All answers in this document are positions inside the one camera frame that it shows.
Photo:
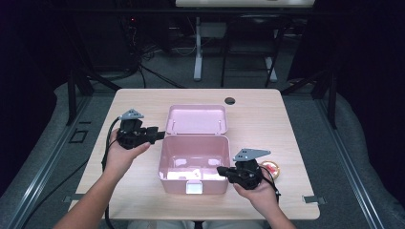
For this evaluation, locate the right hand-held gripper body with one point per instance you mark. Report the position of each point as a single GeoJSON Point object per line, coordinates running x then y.
{"type": "Point", "coordinates": [248, 176]}

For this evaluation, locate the person's right hand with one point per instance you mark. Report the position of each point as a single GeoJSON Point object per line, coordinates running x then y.
{"type": "Point", "coordinates": [262, 197]}

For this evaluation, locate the grey metal floor rail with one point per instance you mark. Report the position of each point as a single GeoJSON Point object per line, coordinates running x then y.
{"type": "Point", "coordinates": [350, 171]}
{"type": "Point", "coordinates": [38, 178]}

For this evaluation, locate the round tin with red label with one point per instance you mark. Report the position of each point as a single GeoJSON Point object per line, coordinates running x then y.
{"type": "Point", "coordinates": [273, 168]}

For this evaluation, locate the grey tape strip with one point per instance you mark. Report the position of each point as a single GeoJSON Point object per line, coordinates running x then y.
{"type": "Point", "coordinates": [313, 199]}
{"type": "Point", "coordinates": [71, 198]}

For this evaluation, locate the person's left hand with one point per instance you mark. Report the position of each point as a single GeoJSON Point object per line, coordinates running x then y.
{"type": "Point", "coordinates": [119, 162]}

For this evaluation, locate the dark cabinet with red light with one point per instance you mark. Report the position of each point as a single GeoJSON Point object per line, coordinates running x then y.
{"type": "Point", "coordinates": [105, 41]}

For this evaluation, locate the black metal stand frame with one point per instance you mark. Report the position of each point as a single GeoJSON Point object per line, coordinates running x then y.
{"type": "Point", "coordinates": [332, 101]}
{"type": "Point", "coordinates": [71, 95]}

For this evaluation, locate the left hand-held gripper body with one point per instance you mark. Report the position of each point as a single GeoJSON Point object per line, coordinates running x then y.
{"type": "Point", "coordinates": [130, 136]}

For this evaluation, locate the pink storage box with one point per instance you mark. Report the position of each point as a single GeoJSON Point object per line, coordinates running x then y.
{"type": "Point", "coordinates": [194, 152]}

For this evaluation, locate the white desk with white legs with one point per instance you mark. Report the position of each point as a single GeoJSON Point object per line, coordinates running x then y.
{"type": "Point", "coordinates": [198, 47]}

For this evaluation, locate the black chair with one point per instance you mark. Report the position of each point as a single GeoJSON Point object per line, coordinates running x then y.
{"type": "Point", "coordinates": [254, 22]}

